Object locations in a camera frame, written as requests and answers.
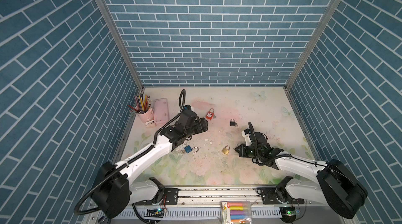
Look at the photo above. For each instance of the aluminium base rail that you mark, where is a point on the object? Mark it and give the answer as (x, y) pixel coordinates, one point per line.
(203, 203)

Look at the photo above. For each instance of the blue padlock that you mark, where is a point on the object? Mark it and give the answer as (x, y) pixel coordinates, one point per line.
(188, 149)

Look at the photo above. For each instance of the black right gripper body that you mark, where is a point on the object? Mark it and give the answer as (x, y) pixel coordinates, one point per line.
(250, 152)

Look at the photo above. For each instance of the aluminium corner post left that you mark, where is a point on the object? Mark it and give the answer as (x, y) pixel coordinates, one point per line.
(105, 12)

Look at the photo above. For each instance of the brass padlock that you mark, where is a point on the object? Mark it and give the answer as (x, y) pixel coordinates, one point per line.
(226, 150)

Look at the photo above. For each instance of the pink pencil cup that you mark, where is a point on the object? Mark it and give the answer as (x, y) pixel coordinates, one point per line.
(147, 118)

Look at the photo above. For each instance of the marker pen box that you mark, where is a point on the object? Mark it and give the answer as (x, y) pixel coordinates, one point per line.
(236, 212)

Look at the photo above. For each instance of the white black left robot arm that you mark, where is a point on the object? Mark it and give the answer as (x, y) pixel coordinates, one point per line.
(115, 187)

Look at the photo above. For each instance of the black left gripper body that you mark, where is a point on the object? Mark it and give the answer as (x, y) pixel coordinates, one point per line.
(196, 128)

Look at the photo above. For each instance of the pink pencil case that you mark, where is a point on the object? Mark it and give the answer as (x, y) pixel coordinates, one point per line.
(161, 112)

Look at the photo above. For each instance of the red padlock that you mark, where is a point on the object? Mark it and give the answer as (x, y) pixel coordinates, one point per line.
(211, 114)

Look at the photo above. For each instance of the aluminium corner post right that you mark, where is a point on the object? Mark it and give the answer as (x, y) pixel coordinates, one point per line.
(325, 19)

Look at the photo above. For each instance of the aluminium corner post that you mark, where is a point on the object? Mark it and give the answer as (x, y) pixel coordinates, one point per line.
(105, 12)
(325, 19)

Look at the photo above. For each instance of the black padlock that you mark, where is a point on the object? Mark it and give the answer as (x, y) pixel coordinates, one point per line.
(233, 123)

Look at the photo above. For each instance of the coloured pencils bundle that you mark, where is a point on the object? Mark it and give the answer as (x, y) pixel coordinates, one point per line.
(142, 104)

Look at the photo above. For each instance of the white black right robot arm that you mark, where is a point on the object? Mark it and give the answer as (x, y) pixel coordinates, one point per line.
(330, 183)

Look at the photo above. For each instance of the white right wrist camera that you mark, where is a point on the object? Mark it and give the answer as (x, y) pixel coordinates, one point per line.
(247, 134)

